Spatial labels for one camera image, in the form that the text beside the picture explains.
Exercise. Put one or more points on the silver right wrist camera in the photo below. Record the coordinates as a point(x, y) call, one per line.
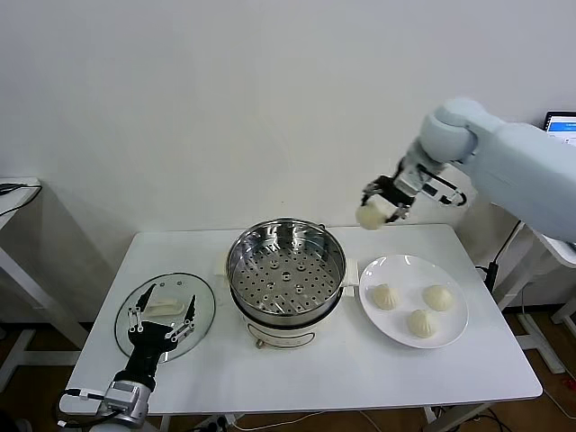
point(438, 191)

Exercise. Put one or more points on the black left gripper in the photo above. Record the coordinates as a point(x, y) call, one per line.
point(148, 346)

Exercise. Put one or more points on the white power strip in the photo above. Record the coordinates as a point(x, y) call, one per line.
point(220, 421)

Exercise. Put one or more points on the stainless steel steamer basket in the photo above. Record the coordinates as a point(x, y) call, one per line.
point(288, 252)

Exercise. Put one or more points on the white round plate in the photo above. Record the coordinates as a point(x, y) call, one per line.
point(382, 328)

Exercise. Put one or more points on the grey open laptop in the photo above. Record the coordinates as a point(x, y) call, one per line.
point(562, 126)

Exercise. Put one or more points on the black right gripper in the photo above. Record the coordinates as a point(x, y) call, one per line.
point(396, 191)

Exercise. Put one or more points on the white electric cooker base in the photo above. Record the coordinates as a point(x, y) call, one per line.
point(279, 335)

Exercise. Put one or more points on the white steamed baozi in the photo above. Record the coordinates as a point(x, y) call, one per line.
point(385, 297)
point(371, 217)
point(438, 298)
point(422, 324)

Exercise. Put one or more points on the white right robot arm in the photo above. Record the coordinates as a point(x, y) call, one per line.
point(517, 162)

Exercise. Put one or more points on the round glass lid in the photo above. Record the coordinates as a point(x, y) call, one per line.
point(180, 288)

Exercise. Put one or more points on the white side table with laptop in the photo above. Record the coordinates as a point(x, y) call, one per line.
point(555, 254)

